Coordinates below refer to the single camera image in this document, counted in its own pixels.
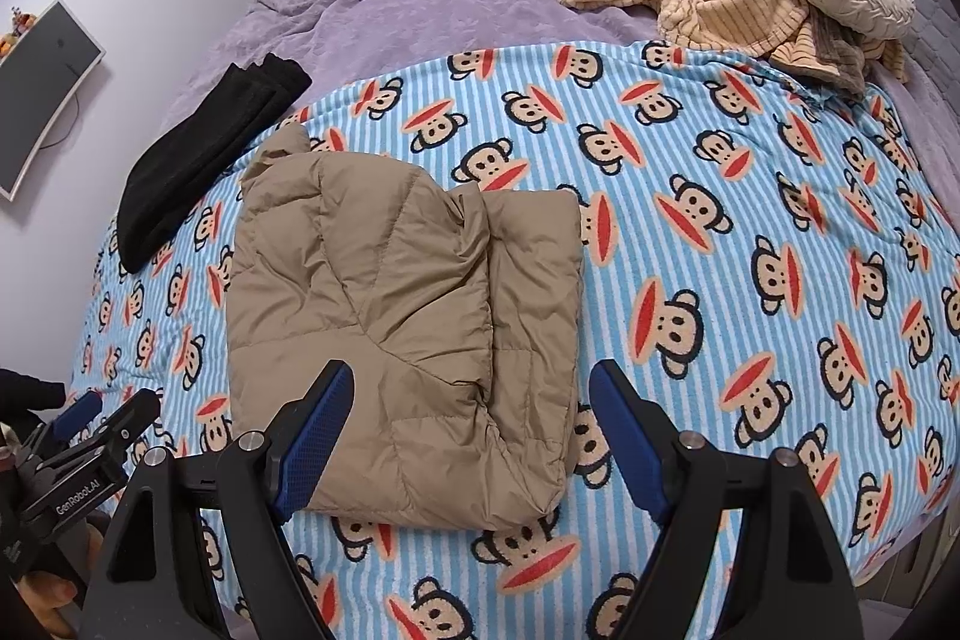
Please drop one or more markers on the white-framed monitor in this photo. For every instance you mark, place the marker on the white-framed monitor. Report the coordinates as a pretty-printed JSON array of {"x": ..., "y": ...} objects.
[{"x": 45, "y": 85}]

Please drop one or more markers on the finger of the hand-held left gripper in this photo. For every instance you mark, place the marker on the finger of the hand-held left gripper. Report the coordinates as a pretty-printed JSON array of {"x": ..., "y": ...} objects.
[
  {"x": 79, "y": 411},
  {"x": 131, "y": 419}
]

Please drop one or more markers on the black folded garment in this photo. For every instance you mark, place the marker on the black folded garment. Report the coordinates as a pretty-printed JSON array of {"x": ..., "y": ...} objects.
[{"x": 195, "y": 160}]

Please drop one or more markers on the person's left hand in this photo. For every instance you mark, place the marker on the person's left hand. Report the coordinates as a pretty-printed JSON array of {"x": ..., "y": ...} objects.
[{"x": 45, "y": 595}]

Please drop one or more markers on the beige striped garment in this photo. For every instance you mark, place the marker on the beige striped garment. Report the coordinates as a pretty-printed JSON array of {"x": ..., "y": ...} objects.
[{"x": 750, "y": 18}]

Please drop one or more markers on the person's dark clothing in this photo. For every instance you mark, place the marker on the person's dark clothing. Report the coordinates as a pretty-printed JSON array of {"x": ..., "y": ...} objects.
[{"x": 30, "y": 392}]

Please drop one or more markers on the beige puffer jacket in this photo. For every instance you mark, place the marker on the beige puffer jacket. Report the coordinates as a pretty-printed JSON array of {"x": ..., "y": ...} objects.
[{"x": 390, "y": 280}]

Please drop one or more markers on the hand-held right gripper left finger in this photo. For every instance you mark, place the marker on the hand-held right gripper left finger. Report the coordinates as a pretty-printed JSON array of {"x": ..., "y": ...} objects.
[{"x": 315, "y": 445}]

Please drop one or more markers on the blue striped printed blanket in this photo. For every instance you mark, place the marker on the blue striped printed blanket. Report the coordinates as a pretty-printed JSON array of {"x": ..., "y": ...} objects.
[{"x": 712, "y": 310}]

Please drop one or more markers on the orange decoration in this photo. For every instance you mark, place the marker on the orange decoration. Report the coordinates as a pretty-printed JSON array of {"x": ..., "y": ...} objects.
[{"x": 16, "y": 31}]

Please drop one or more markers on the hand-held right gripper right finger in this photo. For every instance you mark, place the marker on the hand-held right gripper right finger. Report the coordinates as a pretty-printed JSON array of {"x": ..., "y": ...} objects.
[{"x": 630, "y": 445}]

